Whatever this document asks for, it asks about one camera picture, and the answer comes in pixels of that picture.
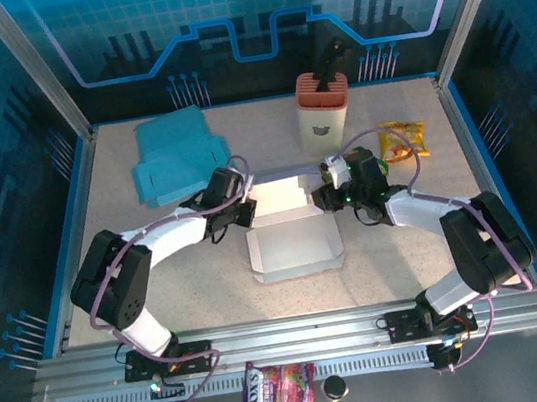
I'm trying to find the aluminium mounting rail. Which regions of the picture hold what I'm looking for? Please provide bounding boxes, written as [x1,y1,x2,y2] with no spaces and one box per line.
[33,279,537,398]

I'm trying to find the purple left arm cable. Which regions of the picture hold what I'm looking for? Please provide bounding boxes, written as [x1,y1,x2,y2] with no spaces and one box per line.
[67,153,284,402]

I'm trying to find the grey slotted cable duct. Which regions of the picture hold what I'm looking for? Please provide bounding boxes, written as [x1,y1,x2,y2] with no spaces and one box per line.
[54,343,433,402]

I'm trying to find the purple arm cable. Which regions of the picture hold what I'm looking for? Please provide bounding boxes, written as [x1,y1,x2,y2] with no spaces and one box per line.
[331,108,537,384]
[67,153,284,402]

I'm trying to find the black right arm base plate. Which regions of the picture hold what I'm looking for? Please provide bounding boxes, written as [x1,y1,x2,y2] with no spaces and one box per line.
[383,299,480,346]

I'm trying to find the purple berries candy bag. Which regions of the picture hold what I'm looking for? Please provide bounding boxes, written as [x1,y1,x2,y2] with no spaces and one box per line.
[229,351,321,402]

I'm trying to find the blue and white paper box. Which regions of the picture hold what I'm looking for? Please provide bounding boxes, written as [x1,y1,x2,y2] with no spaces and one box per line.
[237,169,349,288]
[122,99,239,211]

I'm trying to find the orange-yellow snack bag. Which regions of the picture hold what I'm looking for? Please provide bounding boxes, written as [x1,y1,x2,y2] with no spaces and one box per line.
[375,115,432,165]

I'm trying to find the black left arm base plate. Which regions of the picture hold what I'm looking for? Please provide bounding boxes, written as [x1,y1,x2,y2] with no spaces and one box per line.
[120,338,218,385]

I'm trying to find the small black electronics board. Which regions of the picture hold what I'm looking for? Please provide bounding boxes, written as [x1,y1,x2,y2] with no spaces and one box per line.
[146,372,188,402]
[425,337,469,374]

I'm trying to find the small black cap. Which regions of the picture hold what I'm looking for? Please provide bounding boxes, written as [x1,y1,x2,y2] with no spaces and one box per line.
[319,372,351,402]

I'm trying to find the black knife handle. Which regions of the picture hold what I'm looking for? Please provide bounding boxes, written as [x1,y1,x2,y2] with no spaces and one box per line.
[307,35,358,94]

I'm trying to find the green-yellow candy bag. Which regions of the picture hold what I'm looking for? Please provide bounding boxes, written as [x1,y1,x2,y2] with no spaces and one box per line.
[345,141,391,181]

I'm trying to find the aluminium frame post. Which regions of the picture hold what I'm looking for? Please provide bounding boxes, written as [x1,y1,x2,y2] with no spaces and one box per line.
[0,0,100,155]
[423,0,533,86]

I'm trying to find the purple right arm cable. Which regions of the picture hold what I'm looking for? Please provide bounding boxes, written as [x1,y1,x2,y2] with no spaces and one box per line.
[331,108,537,384]

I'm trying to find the cream knife block, pink top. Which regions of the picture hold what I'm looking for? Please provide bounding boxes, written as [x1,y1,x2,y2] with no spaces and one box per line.
[290,66,360,159]

